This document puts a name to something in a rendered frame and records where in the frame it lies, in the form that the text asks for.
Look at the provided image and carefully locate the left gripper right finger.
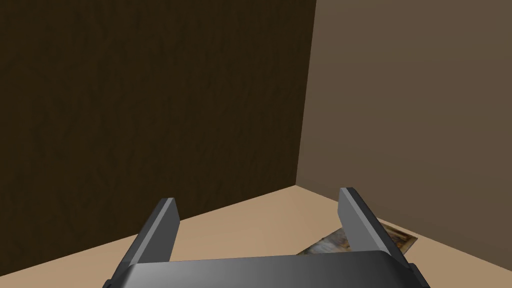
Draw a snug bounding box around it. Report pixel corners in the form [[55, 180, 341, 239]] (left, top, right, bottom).
[[337, 186, 411, 268]]

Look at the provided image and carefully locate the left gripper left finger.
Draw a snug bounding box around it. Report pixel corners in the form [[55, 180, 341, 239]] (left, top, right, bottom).
[[123, 197, 181, 270]]

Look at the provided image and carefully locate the framed brown picture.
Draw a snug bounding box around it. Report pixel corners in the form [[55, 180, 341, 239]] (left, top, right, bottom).
[[296, 223, 419, 257]]

